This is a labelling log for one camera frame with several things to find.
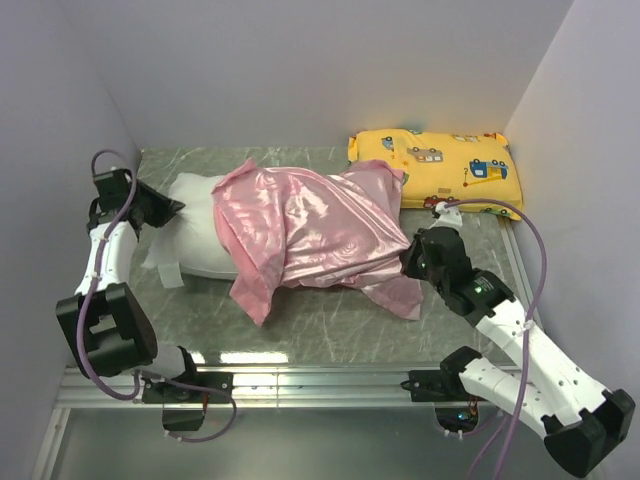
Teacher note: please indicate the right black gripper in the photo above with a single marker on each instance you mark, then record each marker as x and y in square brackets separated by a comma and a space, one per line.
[409, 256]

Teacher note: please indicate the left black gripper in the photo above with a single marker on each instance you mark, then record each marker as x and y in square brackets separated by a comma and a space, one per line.
[165, 207]

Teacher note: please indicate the white pillow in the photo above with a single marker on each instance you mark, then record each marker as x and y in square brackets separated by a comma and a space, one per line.
[188, 243]

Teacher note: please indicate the pink pillowcase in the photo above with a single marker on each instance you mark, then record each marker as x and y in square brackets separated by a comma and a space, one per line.
[293, 227]

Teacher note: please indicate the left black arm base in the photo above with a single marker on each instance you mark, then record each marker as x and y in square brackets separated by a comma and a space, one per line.
[190, 395]

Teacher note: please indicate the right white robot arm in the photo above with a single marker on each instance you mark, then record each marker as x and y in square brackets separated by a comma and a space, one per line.
[578, 418]

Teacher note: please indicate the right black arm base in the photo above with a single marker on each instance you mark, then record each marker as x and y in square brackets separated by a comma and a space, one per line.
[456, 411]

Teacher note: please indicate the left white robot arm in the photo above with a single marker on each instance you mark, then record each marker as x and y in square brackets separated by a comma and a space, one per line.
[103, 323]

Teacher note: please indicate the yellow cartoon print pillow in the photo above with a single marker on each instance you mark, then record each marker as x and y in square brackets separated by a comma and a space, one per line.
[440, 167]

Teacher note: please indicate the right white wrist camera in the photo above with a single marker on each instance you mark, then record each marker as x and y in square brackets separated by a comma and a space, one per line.
[446, 217]

